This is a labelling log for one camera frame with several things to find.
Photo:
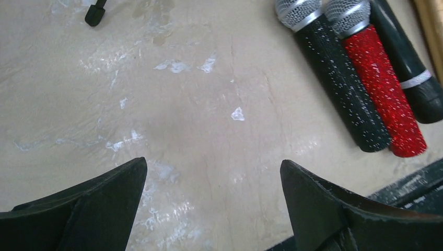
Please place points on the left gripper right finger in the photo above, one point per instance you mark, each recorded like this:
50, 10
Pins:
346, 218

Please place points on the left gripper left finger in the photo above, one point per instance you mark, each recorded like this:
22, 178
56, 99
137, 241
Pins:
97, 214

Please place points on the plain black microphone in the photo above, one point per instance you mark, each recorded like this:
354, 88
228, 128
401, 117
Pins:
422, 90

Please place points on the black glitter microphone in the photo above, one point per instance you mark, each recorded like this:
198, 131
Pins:
332, 66

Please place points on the red glitter microphone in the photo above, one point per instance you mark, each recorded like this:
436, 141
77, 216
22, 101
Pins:
350, 20

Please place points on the tripod mic stand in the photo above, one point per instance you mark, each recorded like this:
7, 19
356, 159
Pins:
95, 13

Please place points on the gold microphone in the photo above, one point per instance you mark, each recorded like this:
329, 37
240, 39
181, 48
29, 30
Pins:
430, 16

